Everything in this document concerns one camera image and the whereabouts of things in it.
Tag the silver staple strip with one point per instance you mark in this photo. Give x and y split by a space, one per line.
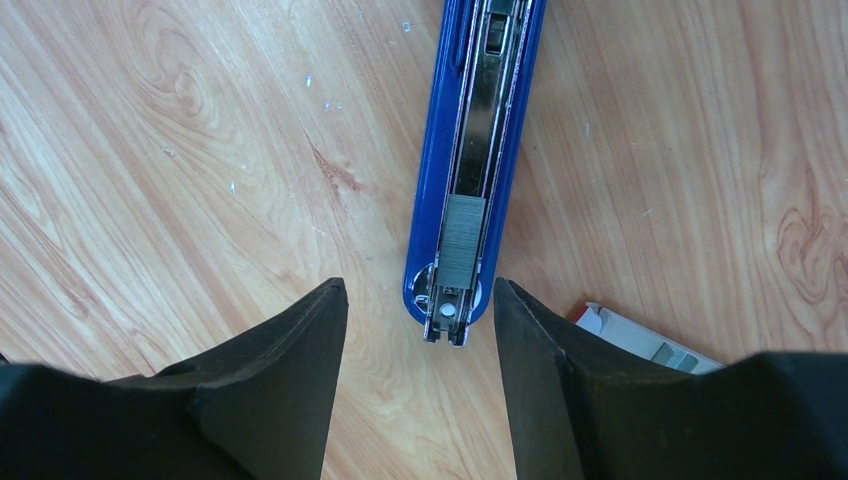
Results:
460 236

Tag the small staple box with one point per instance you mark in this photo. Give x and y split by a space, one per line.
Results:
642 341

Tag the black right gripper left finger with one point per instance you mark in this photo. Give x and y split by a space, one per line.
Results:
257 406

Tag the blue stapler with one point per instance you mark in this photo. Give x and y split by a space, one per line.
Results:
481 85

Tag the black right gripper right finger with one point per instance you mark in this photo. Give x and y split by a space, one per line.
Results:
579 407

